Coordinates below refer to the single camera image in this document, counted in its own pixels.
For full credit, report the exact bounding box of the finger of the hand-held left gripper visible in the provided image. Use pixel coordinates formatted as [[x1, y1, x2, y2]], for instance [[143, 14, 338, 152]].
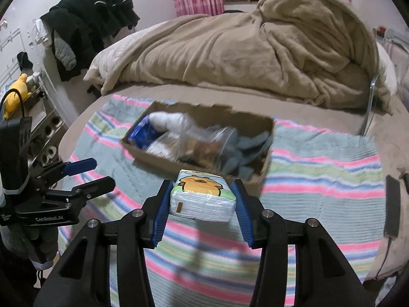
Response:
[[71, 176, 116, 203], [32, 158, 97, 184]]

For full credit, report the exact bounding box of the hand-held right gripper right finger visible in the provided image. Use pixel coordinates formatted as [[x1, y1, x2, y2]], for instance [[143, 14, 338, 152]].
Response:
[[231, 180, 374, 307]]

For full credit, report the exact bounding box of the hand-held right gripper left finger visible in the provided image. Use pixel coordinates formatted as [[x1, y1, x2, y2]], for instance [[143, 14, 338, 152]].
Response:
[[33, 179, 175, 307]]

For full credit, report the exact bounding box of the yellow cartoon tissue packet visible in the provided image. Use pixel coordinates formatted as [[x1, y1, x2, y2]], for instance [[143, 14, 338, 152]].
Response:
[[169, 169, 236, 223]]

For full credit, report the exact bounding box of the cotton swab bag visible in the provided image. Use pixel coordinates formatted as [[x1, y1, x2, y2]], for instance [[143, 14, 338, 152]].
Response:
[[145, 139, 175, 159]]

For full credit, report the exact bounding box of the grey knit glove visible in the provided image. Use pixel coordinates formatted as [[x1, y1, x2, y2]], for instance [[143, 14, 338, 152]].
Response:
[[220, 131, 272, 180]]

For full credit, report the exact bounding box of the blue tissue packet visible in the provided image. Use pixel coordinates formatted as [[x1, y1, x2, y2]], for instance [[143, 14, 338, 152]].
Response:
[[128, 115, 160, 149]]

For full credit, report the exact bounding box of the clear plastic bag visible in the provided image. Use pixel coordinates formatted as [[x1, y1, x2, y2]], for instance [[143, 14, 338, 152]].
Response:
[[166, 115, 238, 170]]

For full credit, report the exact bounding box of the brown cardboard box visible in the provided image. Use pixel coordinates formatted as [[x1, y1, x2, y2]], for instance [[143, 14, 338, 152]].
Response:
[[120, 101, 275, 189]]

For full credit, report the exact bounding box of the white cloth bundle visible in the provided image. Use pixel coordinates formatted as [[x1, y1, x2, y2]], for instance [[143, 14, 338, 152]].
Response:
[[149, 111, 192, 135]]

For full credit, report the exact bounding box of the white storage shelf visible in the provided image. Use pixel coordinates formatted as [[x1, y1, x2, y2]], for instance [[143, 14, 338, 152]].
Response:
[[27, 80, 69, 167]]

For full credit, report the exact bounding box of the yellow plush toy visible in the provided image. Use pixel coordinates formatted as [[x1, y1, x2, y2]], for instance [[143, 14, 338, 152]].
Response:
[[3, 73, 32, 119]]

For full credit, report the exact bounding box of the striped pastel towel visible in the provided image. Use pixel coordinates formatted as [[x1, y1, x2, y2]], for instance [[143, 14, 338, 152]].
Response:
[[58, 94, 385, 307]]

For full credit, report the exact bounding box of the white plush toy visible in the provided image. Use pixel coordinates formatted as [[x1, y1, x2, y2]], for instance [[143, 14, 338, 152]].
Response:
[[27, 71, 43, 90]]

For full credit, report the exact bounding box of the black sock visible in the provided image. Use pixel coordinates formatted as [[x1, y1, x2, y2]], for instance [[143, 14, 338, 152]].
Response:
[[17, 51, 33, 71]]

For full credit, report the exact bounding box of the white quilt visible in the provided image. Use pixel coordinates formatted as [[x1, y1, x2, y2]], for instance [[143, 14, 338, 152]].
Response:
[[84, 32, 167, 95]]

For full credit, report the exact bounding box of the grey garment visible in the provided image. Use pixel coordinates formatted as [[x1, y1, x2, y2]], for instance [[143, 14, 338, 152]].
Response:
[[53, 30, 77, 71]]

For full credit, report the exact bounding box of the black smartphone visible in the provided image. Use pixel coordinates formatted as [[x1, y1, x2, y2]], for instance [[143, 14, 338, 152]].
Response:
[[383, 175, 401, 237]]

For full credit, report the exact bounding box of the pile of black clothes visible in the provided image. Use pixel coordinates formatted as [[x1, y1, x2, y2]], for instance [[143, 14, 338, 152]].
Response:
[[40, 0, 140, 82]]

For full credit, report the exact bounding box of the beige fleece blanket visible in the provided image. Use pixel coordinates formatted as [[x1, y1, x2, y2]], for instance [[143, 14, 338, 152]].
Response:
[[84, 0, 392, 116]]

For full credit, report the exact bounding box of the plain white pillow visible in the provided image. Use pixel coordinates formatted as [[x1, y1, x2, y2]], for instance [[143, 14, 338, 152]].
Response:
[[375, 41, 398, 95]]

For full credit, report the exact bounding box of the white bed headboard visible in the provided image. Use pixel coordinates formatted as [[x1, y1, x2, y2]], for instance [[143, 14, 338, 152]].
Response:
[[375, 26, 409, 80]]

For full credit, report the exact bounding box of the white wall rack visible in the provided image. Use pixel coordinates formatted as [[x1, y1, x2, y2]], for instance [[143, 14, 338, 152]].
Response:
[[0, 27, 24, 87]]

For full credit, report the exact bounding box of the black charging cable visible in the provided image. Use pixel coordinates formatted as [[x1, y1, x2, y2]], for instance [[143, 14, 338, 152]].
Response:
[[374, 235, 395, 279]]

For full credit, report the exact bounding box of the metal bed rail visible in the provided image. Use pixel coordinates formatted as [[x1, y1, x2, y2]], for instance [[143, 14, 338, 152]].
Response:
[[362, 73, 381, 136]]

